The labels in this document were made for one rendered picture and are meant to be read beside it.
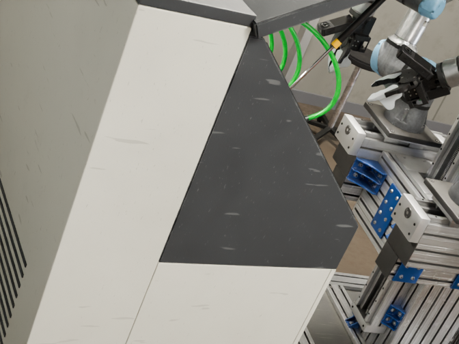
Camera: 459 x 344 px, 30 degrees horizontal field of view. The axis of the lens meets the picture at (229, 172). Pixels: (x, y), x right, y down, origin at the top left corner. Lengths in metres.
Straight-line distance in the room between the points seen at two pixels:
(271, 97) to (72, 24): 0.53
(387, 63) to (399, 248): 0.69
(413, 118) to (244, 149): 1.05
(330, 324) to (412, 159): 0.74
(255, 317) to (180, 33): 0.99
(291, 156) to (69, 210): 0.58
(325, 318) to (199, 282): 1.14
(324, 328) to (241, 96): 1.51
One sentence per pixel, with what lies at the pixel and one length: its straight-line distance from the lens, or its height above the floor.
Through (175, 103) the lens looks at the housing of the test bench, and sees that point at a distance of 1.96.
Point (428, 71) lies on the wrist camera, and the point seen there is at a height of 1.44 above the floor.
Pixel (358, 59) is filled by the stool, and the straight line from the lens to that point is 5.07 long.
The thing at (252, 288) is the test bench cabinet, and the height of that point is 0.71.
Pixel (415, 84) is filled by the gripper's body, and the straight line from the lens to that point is 2.32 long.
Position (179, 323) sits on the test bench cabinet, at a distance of 2.43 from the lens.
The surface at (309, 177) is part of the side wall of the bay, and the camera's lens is 2.26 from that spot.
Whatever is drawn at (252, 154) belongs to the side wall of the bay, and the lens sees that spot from 2.13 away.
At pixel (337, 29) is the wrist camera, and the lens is 2.64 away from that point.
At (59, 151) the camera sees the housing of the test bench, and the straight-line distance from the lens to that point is 2.16.
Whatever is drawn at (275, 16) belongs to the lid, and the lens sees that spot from 1.94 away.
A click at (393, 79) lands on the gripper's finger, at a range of 2.39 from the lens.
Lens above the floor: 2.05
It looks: 27 degrees down
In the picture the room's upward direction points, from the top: 23 degrees clockwise
